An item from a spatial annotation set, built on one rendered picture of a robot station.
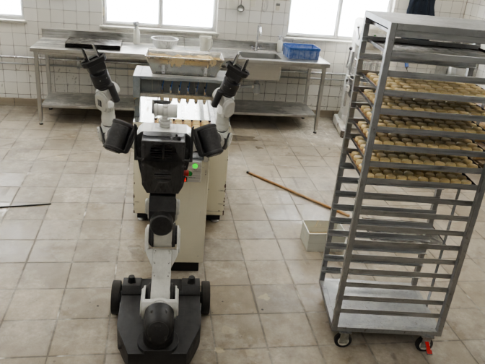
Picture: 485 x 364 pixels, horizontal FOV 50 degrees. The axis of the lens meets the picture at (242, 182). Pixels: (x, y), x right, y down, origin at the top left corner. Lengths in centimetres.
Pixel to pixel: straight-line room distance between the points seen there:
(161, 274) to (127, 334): 36
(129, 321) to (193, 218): 82
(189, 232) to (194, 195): 27
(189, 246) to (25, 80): 418
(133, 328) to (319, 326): 113
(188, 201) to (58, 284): 99
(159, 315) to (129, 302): 43
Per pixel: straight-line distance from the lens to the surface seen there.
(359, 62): 294
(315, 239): 399
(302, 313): 340
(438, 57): 260
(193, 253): 357
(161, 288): 292
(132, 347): 283
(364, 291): 346
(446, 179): 289
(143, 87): 392
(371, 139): 258
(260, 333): 321
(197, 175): 326
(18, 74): 715
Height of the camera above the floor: 206
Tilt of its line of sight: 24 degrees down
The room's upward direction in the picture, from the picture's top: 5 degrees clockwise
